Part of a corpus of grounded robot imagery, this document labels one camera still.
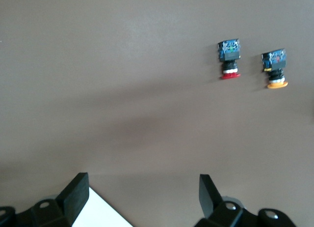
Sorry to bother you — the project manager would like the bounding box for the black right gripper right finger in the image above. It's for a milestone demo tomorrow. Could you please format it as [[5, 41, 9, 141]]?
[[195, 174, 297, 227]]

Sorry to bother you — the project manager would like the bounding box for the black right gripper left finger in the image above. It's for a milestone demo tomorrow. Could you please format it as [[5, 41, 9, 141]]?
[[14, 172, 89, 227]]

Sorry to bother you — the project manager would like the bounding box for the white drawer cabinet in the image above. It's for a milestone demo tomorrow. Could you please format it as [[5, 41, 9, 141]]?
[[71, 186, 134, 227]]

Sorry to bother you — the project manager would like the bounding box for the red push button switch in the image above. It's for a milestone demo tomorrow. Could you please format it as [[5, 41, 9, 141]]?
[[217, 39, 241, 80]]

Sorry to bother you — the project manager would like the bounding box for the yellow push button switch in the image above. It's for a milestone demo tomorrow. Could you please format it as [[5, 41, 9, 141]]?
[[261, 48, 289, 90]]

